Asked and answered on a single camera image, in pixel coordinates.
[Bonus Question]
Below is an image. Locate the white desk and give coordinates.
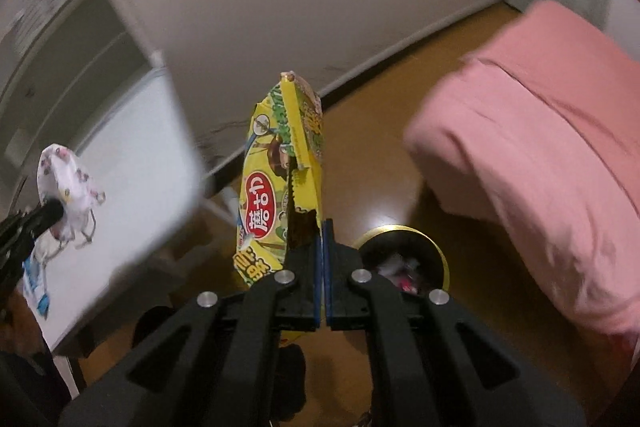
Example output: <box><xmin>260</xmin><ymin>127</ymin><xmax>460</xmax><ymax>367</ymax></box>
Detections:
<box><xmin>30</xmin><ymin>66</ymin><xmax>211</xmax><ymax>359</ymax></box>

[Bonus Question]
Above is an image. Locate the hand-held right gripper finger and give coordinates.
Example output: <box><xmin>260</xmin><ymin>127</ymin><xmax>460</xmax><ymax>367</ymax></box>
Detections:
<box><xmin>324</xmin><ymin>219</ymin><xmax>587</xmax><ymax>427</ymax></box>
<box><xmin>57</xmin><ymin>219</ymin><xmax>322</xmax><ymax>427</ymax></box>

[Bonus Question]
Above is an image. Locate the yellow snack box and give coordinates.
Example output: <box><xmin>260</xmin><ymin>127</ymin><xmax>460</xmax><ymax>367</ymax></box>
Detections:
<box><xmin>234</xmin><ymin>71</ymin><xmax>327</xmax><ymax>349</ymax></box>

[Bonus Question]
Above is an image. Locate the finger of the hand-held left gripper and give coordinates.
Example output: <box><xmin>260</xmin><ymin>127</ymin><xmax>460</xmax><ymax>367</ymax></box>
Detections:
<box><xmin>20</xmin><ymin>199</ymin><xmax>66</xmax><ymax>239</ymax></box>

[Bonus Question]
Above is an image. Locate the white desk hutch shelf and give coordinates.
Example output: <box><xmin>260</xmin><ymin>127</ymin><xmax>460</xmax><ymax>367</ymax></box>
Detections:
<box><xmin>0</xmin><ymin>0</ymin><xmax>167</xmax><ymax>208</ymax></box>

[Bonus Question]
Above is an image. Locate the black trash bin gold rim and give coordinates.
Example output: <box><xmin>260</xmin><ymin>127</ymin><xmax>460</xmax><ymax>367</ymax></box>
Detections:
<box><xmin>357</xmin><ymin>225</ymin><xmax>451</xmax><ymax>304</ymax></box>

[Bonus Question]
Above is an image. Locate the pink blanket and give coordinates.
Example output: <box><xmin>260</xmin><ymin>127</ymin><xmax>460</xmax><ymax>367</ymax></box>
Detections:
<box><xmin>402</xmin><ymin>0</ymin><xmax>640</xmax><ymax>358</ymax></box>

